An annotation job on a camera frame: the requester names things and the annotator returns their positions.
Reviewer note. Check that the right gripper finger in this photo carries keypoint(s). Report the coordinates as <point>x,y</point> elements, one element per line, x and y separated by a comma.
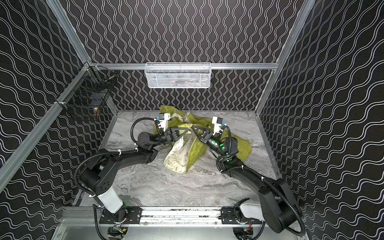
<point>199,129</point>
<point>198,135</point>

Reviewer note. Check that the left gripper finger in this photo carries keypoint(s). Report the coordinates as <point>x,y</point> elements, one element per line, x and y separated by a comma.
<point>178,130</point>
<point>175,136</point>

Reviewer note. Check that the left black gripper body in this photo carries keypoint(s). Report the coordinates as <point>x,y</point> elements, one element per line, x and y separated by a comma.
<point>168,135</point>

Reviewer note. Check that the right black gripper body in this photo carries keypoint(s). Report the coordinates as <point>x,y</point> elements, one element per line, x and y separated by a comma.
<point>204,136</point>

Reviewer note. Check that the green zip-up jacket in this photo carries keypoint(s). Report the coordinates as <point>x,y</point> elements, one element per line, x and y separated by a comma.
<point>189,149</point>

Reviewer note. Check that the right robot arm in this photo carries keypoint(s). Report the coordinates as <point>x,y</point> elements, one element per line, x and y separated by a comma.
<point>278,206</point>

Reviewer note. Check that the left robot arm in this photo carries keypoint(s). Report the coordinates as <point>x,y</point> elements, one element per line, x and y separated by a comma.
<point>96,174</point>

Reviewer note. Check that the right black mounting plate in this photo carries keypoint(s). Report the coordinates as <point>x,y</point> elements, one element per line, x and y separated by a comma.
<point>232,216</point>

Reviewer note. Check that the black mounting plate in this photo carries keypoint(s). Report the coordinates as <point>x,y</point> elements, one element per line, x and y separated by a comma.
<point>125,215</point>
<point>232,216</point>

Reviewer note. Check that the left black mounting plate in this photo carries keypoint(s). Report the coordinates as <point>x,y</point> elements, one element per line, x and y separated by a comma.
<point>125,215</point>

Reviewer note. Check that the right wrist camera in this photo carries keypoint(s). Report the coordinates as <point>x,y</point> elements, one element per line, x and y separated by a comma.
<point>218,124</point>

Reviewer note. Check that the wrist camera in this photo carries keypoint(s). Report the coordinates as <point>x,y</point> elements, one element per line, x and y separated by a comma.
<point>162,121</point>
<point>218,124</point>

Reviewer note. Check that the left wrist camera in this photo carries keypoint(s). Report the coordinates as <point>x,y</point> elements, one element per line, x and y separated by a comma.
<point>162,121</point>

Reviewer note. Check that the white mesh wall basket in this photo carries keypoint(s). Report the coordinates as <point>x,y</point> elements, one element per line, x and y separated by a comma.
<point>178,75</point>

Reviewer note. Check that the black wire wall basket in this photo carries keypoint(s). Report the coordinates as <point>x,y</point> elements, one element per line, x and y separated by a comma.
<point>88,100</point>

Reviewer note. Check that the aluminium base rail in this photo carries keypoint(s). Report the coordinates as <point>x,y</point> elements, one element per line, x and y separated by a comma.
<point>185,217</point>

